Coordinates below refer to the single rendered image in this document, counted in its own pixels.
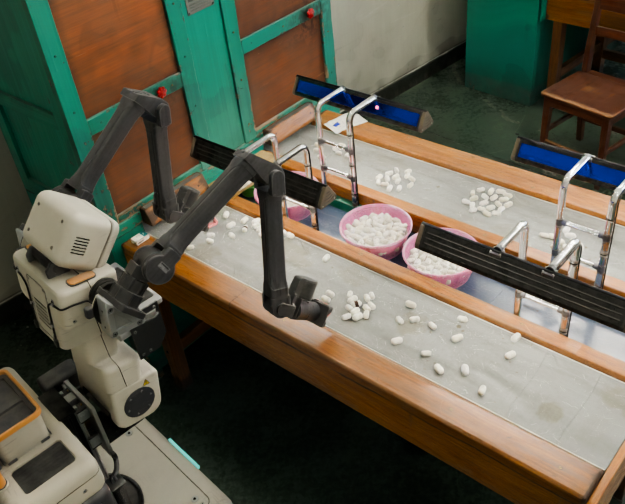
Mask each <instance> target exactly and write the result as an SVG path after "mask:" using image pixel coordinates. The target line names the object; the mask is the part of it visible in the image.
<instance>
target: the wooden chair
mask: <svg viewBox="0 0 625 504"><path fill-rule="evenodd" d="M602 10H607V11H611V12H616V13H621V14H625V0H595V4H594V9H593V14H592V19H591V23H590V28H589V32H588V37H587V41H586V46H585V52H584V57H583V63H582V69H581V71H577V72H575V73H573V74H571V75H570V76H568V77H566V78H564V79H563V80H561V81H559V82H557V83H555V84H554V85H552V86H550V87H548V88H546V89H545V90H543V91H542V92H541V96H543V97H544V104H543V114H542V123H541V133H540V142H543V143H546V144H550V145H553V146H557V147H561V148H564V149H568V150H571V151H575V152H578V151H576V150H573V149H571V148H568V147H566V146H563V145H561V144H558V143H555V142H553V141H550V140H548V134H549V131H550V130H552V129H553V128H555V127H557V126H558V125H560V124H561V123H563V122H565V121H566V120H568V119H570V118H571V117H573V116H577V129H576V140H579V141H581V140H582V139H584V129H585V121H587V122H589V123H592V124H595V125H598V126H600V127H601V134H600V142H599V150H598V158H600V159H604V160H606V156H607V155H608V154H610V153H611V152H613V151H614V150H616V149H617V148H619V147H620V146H622V145H623V144H625V137H624V138H622V139H621V140H619V141H617V142H616V143H614V144H613V145H611V146H610V147H608V146H609V140H610V135H611V131H614V132H617V133H620V134H622V135H625V129H623V128H621V127H618V126H615V125H613V124H615V123H616V122H618V121H619V120H621V119H622V118H624V117H625V80H623V79H620V78H616V77H613V76H610V75H607V74H603V73H600V72H597V71H594V70H591V65H592V58H593V52H594V46H595V41H596V36H601V37H606V38H610V39H614V40H618V41H622V42H625V32H624V31H620V30H615V29H611V28H607V27H602V26H599V21H600V16H601V11H602ZM553 108H555V109H558V110H561V111H563V112H566V113H568V114H566V115H564V116H563V117H561V118H559V119H558V120H556V121H554V122H553V123H551V124H550V122H551V117H552V111H553Z"/></svg>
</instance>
